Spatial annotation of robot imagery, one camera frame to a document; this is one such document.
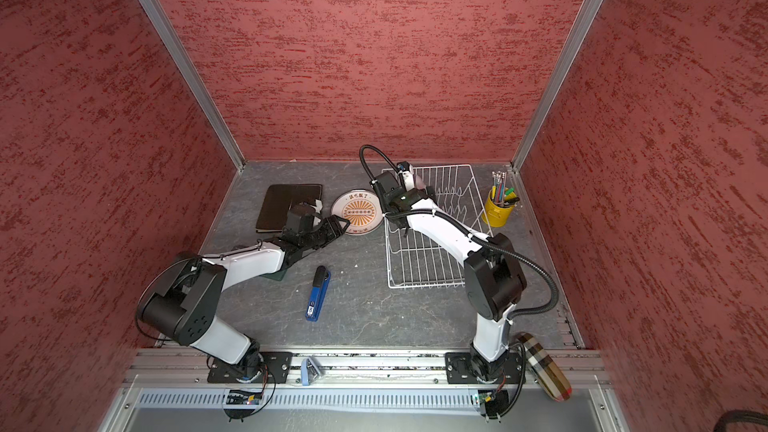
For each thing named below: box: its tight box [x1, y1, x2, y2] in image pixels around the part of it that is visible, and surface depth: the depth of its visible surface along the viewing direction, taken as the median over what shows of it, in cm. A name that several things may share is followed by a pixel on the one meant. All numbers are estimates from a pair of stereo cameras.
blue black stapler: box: [305, 265, 332, 322], surface depth 86 cm
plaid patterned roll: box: [517, 332, 572, 402], surface depth 73 cm
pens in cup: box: [491, 170, 520, 208], surface depth 99 cm
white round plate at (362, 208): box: [331, 189, 384, 236], surface depth 108 cm
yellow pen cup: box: [484, 189, 515, 227], surface depth 97 cm
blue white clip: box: [301, 356, 323, 386], surface depth 74 cm
